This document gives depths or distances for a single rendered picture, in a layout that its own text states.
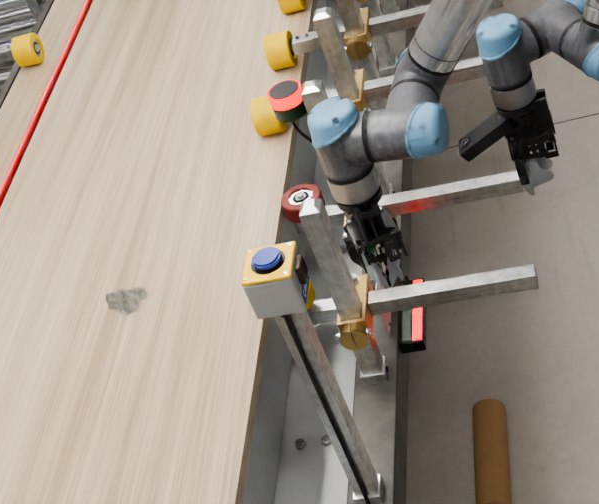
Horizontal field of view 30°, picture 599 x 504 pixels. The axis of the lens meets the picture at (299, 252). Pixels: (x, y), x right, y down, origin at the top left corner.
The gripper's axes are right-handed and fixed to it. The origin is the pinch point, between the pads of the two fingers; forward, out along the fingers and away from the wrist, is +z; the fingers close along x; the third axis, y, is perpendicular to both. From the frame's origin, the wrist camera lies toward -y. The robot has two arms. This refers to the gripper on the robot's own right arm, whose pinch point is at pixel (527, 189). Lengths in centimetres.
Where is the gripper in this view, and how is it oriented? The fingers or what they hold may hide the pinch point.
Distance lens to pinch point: 210.9
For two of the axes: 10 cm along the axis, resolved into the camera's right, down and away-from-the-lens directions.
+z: 3.3, 7.2, 6.1
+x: 0.8, -6.6, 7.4
